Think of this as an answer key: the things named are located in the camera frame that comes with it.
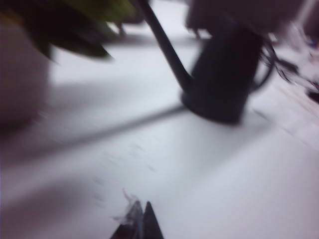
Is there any grey desk divider panel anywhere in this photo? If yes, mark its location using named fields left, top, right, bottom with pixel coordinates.
left=185, top=0, right=302, bottom=38

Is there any green leafy artificial plant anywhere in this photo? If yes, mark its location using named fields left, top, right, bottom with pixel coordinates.
left=0, top=0, right=139, bottom=63

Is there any white ribbed plant pot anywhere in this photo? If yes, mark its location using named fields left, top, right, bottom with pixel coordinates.
left=0, top=22, right=54, bottom=129

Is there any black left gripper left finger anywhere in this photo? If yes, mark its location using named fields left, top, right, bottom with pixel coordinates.
left=111, top=199, right=145, bottom=239

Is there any dark grey watering can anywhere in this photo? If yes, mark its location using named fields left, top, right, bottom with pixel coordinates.
left=136, top=0, right=275, bottom=125

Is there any black cable bundle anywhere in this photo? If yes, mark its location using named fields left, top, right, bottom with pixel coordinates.
left=260, top=37, right=319, bottom=100

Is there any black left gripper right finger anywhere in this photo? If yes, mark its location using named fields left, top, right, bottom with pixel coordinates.
left=143, top=201, right=164, bottom=239

